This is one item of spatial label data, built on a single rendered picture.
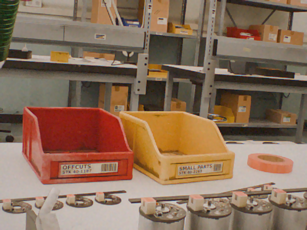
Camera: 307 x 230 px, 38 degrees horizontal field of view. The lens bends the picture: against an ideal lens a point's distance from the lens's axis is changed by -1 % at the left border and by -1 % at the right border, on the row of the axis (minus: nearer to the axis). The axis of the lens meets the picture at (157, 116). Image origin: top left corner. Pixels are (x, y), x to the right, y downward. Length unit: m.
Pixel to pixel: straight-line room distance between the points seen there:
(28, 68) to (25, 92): 2.11
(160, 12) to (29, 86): 1.48
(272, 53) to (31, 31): 1.50
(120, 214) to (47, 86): 4.25
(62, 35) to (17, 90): 2.20
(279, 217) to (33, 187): 0.26
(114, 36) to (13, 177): 2.08
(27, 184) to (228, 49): 2.42
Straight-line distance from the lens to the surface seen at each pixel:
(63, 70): 2.54
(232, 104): 4.99
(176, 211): 0.24
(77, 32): 2.47
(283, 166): 0.59
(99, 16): 4.24
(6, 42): 0.17
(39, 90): 4.62
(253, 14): 5.43
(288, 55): 3.05
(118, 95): 4.34
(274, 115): 5.34
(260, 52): 2.93
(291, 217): 0.27
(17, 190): 0.44
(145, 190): 0.46
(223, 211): 0.25
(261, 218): 0.26
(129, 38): 2.55
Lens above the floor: 0.90
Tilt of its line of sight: 9 degrees down
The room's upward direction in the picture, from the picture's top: 5 degrees clockwise
